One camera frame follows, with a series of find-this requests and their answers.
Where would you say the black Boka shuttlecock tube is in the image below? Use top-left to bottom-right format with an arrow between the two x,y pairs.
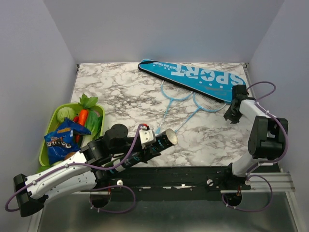
106,129 -> 178,176

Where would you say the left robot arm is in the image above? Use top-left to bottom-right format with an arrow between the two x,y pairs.
14,124 -> 178,217

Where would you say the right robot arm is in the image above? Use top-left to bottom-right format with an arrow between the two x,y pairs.
222,85 -> 288,189

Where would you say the light blue badminton racket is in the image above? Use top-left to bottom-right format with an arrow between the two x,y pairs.
155,81 -> 193,134
174,93 -> 226,132

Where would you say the blue Sport racket bag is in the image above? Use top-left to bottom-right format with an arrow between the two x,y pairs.
138,59 -> 245,104

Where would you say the toy orange carrot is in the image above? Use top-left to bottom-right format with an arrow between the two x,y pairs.
78,109 -> 88,126

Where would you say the toy red chili pepper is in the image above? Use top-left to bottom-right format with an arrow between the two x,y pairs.
73,116 -> 82,144

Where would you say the blue Oreo snack bag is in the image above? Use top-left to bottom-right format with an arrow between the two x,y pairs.
44,118 -> 91,165

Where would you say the toy green cabbage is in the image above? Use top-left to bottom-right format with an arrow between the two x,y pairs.
56,107 -> 76,123

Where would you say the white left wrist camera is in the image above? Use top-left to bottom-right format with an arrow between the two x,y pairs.
139,130 -> 156,149

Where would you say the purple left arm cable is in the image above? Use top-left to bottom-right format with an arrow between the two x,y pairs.
4,123 -> 148,214

